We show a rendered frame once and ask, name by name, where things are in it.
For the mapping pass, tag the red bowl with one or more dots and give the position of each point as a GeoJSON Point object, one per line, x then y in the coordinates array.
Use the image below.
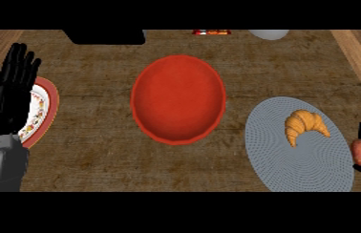
{"type": "Point", "coordinates": [178, 100]}

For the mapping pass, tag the white rounded bowl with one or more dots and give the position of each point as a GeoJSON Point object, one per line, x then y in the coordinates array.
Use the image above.
{"type": "Point", "coordinates": [268, 33]}

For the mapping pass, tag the black appliance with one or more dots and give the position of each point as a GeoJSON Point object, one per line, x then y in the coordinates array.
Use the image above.
{"type": "Point", "coordinates": [104, 36]}

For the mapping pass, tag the orange-red squash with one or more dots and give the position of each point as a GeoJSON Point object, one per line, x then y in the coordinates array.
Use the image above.
{"type": "Point", "coordinates": [357, 152]}

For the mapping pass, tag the red printed packet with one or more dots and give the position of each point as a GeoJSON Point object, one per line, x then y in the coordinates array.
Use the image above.
{"type": "Point", "coordinates": [212, 31]}

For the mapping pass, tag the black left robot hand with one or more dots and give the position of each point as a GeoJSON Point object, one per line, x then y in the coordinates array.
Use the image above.
{"type": "Point", "coordinates": [15, 93]}

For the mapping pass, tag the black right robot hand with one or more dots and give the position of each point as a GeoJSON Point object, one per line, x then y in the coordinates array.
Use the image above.
{"type": "Point", "coordinates": [359, 130]}

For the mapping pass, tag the grey woven oval placemat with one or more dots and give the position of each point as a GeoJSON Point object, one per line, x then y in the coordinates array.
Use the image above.
{"type": "Point", "coordinates": [301, 165]}

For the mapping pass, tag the golden croissant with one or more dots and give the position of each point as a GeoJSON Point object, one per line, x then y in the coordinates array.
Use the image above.
{"type": "Point", "coordinates": [305, 122]}

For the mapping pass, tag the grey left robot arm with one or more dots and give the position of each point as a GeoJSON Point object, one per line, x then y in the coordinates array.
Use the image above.
{"type": "Point", "coordinates": [11, 162]}

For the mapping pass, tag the red-rimmed patterned white plate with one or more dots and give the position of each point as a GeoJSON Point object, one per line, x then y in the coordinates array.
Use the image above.
{"type": "Point", "coordinates": [46, 107]}

